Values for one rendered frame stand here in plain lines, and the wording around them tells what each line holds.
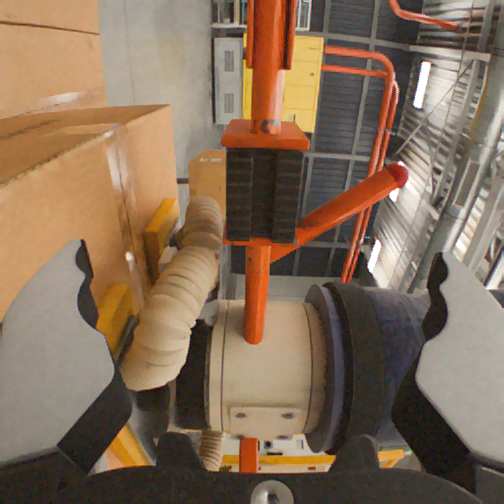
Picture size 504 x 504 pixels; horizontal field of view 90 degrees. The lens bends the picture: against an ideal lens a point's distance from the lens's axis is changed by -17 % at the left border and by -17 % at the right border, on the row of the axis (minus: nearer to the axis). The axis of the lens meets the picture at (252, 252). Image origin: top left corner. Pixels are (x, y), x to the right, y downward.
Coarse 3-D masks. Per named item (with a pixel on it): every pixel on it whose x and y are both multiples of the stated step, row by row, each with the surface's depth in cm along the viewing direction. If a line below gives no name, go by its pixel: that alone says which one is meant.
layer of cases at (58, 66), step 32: (0, 0) 40; (32, 0) 49; (64, 0) 60; (96, 0) 75; (0, 32) 43; (32, 32) 52; (64, 32) 64; (96, 32) 79; (0, 64) 46; (32, 64) 55; (64, 64) 67; (96, 64) 83; (0, 96) 48; (32, 96) 57; (64, 96) 70; (96, 96) 86
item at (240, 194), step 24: (240, 120) 25; (240, 144) 19; (264, 144) 19; (288, 144) 19; (240, 168) 19; (264, 168) 20; (288, 168) 19; (240, 192) 20; (264, 192) 21; (288, 192) 20; (240, 216) 21; (264, 216) 22; (288, 216) 21; (240, 240) 22; (264, 240) 23; (288, 240) 22
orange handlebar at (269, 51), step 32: (256, 0) 16; (288, 0) 16; (256, 32) 17; (288, 32) 16; (256, 64) 18; (288, 64) 17; (256, 96) 19; (256, 128) 20; (256, 256) 25; (256, 288) 27; (256, 320) 29; (256, 448) 32
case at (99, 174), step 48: (0, 144) 21; (48, 144) 20; (96, 144) 21; (144, 144) 31; (0, 192) 12; (48, 192) 16; (96, 192) 22; (144, 192) 33; (0, 240) 12; (48, 240) 16; (96, 240) 22; (144, 240) 34; (0, 288) 12; (96, 288) 23; (144, 288) 34
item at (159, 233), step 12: (168, 204) 39; (156, 216) 36; (168, 216) 37; (156, 228) 33; (168, 228) 37; (156, 240) 33; (168, 240) 36; (156, 252) 34; (156, 264) 35; (156, 276) 36
